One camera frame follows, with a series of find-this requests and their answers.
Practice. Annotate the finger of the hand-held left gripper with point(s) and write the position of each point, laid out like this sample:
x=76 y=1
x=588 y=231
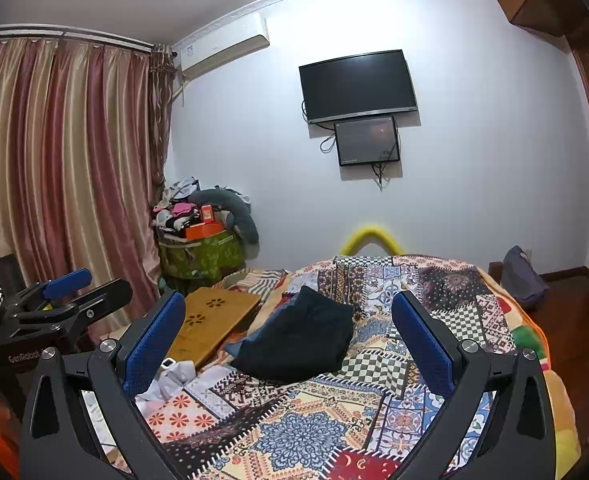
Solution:
x=99 y=300
x=67 y=281

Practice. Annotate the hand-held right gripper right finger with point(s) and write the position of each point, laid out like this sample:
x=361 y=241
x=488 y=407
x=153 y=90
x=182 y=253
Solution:
x=424 y=345

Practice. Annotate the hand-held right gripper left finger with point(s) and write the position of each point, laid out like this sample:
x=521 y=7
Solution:
x=154 y=340

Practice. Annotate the black pants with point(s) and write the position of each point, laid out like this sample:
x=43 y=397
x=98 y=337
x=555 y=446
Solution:
x=284 y=355

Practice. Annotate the small white device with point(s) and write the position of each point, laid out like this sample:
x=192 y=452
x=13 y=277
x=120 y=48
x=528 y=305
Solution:
x=168 y=364

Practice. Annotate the white crumpled cloth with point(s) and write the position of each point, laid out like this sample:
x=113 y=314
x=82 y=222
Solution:
x=174 y=379

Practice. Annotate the wooden lap desk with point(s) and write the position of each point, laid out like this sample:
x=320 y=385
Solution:
x=209 y=320

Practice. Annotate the blue denim garment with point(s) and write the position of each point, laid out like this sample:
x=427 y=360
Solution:
x=234 y=347

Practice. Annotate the green storage box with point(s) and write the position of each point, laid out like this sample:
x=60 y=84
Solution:
x=204 y=255

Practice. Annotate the colourful fleece blanket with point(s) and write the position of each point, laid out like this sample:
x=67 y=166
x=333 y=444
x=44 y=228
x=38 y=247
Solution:
x=529 y=335

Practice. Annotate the dark teal folded garment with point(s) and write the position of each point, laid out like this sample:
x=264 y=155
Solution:
x=324 y=310

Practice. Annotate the pile of small clothes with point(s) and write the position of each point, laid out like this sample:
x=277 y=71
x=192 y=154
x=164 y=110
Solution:
x=174 y=210

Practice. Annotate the orange box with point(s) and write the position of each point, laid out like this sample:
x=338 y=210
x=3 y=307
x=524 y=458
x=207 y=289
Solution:
x=202 y=231

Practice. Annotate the patchwork printed blanket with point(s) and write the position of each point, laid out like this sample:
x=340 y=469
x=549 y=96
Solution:
x=324 y=410

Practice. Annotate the grey bag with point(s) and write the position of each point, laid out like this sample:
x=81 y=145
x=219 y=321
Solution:
x=524 y=280

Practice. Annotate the striped pink curtain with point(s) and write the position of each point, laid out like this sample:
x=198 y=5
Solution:
x=74 y=160

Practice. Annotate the yellow foam tube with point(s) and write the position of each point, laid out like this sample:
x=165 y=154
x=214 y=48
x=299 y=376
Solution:
x=372 y=232

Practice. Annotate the grey plush pillow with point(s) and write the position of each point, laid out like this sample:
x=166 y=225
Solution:
x=244 y=220

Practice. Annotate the curtain rod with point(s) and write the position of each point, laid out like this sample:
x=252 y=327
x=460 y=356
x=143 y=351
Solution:
x=74 y=35

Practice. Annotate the white air conditioner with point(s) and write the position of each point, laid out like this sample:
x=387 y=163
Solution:
x=219 y=45

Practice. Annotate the small wall monitor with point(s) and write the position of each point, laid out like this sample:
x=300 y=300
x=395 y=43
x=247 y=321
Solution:
x=367 y=140

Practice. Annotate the wall television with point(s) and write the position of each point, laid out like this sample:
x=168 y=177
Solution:
x=359 y=85

